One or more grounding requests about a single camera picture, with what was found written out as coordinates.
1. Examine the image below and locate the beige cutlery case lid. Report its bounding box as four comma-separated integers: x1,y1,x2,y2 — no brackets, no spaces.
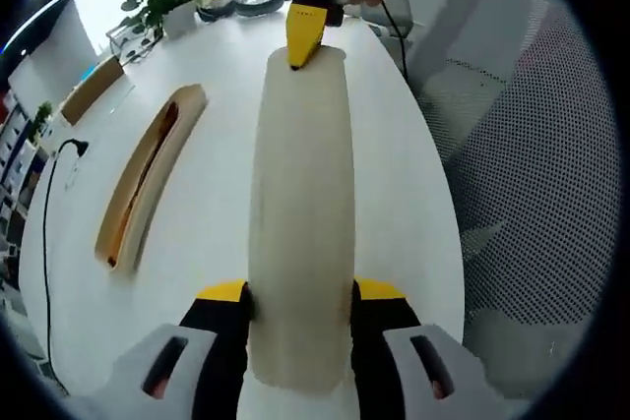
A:
245,44,357,390

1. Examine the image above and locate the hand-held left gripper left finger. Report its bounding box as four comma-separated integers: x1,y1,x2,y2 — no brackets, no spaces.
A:
112,277,255,420

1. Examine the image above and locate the grey mesh office chair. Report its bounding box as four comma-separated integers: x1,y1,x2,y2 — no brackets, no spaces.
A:
407,0,617,402

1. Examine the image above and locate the small potted green plant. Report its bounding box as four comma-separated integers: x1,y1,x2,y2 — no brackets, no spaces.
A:
29,100,55,144

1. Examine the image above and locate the black headset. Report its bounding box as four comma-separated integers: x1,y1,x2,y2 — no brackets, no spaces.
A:
196,0,286,24

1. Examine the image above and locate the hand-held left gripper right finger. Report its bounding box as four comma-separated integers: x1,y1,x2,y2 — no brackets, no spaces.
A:
348,275,498,420

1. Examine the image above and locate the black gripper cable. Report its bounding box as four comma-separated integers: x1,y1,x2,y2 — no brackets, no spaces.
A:
380,0,412,83

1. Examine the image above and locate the brown cardboard box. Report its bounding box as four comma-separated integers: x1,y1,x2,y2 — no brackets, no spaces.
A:
59,55,127,127

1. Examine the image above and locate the beige cutlery case base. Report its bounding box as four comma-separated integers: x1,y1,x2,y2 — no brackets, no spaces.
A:
93,83,210,275

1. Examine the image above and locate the black power cable with plug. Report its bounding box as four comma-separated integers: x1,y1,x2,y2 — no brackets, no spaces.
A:
40,138,91,383

